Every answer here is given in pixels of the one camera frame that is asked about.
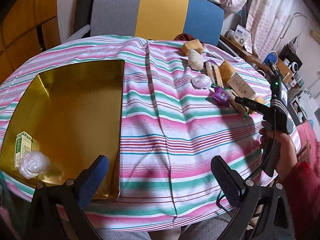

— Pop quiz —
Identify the beige printed carton box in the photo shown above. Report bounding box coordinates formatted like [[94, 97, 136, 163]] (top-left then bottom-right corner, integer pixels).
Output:
[[227, 73, 255, 99]]

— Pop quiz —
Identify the purple snack packet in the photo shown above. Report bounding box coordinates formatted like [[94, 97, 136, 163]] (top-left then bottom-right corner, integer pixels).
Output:
[[213, 87, 229, 107]]

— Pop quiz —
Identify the yellow sponge cake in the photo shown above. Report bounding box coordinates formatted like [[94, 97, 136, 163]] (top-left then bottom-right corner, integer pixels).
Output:
[[181, 39, 204, 56], [219, 60, 236, 83], [249, 96, 265, 114]]

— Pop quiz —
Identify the rice cracker bar packet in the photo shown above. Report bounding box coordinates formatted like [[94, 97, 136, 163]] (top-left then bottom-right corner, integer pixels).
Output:
[[204, 61, 224, 88]]

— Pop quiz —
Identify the red sleeve forearm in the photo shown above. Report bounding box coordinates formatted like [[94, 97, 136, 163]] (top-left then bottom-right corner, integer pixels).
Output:
[[282, 161, 319, 239]]

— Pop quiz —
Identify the person right hand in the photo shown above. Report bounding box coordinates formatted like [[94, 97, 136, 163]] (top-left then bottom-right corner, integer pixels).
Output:
[[259, 121, 297, 181]]

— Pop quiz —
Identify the wooden side desk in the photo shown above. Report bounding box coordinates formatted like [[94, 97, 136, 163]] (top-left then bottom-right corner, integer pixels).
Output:
[[220, 35, 293, 84]]

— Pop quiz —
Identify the blue round container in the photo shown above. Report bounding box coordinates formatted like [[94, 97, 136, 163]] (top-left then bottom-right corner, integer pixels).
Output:
[[263, 50, 278, 66]]

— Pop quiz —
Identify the white plastic wrapped ball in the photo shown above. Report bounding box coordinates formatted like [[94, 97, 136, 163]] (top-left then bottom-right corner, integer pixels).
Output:
[[18, 151, 51, 179]]

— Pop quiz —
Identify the white plastic wrapped snack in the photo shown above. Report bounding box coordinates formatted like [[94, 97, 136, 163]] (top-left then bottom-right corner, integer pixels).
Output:
[[191, 74, 212, 89]]

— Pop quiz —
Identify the gold metal tray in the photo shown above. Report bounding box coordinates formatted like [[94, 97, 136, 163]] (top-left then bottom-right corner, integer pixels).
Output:
[[1, 60, 125, 201]]

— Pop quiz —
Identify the green white small box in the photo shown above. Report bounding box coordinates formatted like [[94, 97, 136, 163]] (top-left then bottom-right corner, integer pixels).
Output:
[[14, 131, 33, 168]]

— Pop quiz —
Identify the white blue medicine box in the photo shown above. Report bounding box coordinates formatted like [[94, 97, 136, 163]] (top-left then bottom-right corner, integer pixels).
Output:
[[233, 25, 250, 47]]

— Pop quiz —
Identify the striped pink green bedsheet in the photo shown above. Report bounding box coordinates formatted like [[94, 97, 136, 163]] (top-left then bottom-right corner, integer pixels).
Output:
[[1, 35, 262, 231]]

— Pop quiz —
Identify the cream round bun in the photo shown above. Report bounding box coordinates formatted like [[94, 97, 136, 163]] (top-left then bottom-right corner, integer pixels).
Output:
[[188, 49, 204, 71]]

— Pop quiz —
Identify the grey yellow blue chair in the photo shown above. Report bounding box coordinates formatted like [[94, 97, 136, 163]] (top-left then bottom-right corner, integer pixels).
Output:
[[67, 0, 225, 46]]

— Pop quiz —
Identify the black rolled mat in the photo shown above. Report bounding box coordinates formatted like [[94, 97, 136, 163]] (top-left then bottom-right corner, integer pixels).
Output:
[[73, 0, 93, 33]]

